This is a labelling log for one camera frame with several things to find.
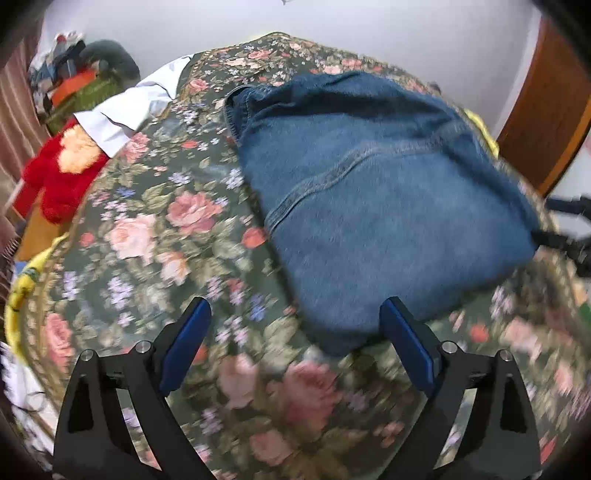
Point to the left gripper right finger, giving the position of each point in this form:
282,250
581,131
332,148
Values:
477,422

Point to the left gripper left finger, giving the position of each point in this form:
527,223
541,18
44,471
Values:
92,440

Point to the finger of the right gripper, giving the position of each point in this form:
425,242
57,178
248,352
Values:
577,250

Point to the blue denim jacket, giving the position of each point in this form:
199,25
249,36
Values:
369,190

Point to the wooden door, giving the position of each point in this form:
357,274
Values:
551,116

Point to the brown cardboard board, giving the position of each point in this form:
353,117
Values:
39,233

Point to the floral bedspread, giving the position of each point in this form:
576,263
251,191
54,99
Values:
171,217

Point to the red plush toy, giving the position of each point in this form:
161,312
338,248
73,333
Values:
60,174

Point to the white pillow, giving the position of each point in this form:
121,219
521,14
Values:
112,123

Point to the striped pink curtain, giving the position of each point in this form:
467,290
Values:
21,133

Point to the green storage box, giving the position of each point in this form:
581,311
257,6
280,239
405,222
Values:
84,99

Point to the orange box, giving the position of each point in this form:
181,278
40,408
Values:
71,85

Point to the grey plush cushion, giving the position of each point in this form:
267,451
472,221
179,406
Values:
111,56

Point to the clutter pile of items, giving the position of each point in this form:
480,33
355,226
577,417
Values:
48,70

